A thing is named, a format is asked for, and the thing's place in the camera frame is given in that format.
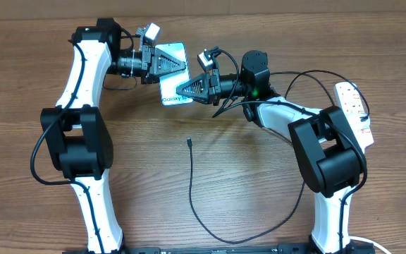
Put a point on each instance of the blue Galaxy smartphone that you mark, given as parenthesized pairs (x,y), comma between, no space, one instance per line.
(170,82)

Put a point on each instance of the white charger adapter plug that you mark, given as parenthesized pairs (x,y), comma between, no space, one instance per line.
(363,118)

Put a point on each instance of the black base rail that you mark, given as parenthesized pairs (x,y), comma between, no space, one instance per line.
(284,248)

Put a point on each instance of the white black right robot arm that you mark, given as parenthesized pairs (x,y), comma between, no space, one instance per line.
(330,159)

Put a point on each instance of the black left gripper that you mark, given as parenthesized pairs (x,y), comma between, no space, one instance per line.
(149,52)

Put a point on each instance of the white power strip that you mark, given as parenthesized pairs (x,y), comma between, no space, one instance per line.
(349,101)

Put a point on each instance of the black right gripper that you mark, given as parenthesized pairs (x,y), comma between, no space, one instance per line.
(208,91)

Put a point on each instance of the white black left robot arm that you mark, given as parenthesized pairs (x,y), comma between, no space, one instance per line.
(78,141)

